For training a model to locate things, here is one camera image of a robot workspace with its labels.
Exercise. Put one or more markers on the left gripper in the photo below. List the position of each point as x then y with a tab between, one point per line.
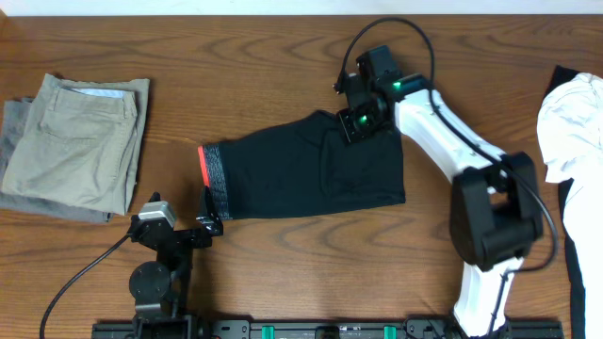
211	228

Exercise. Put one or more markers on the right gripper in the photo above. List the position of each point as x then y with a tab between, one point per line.
353	136

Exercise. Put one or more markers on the black leggings with red waistband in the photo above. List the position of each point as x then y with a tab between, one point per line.
301	169

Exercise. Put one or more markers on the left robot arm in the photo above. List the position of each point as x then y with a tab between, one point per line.
160	287

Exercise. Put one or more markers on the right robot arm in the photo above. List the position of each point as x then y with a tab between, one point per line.
496	213

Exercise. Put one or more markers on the folded khaki pants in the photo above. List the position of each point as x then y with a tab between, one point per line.
81	144

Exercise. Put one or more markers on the folded grey garment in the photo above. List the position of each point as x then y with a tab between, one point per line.
14	119

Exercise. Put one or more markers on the white crumpled garment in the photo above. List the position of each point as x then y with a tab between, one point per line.
569	131

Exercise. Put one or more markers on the black garment under white one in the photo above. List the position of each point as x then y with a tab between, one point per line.
560	76

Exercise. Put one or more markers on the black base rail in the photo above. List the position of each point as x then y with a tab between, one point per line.
240	329

